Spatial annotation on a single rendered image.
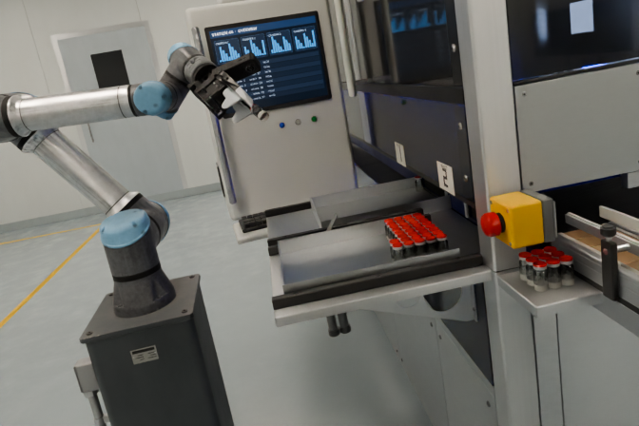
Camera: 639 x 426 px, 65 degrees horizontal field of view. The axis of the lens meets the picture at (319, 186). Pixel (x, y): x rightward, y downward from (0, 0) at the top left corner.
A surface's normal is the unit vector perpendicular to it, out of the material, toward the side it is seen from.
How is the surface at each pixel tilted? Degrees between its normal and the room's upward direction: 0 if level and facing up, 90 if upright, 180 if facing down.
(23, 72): 90
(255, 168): 90
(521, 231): 90
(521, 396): 90
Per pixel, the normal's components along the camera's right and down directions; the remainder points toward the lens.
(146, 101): 0.06, 0.22
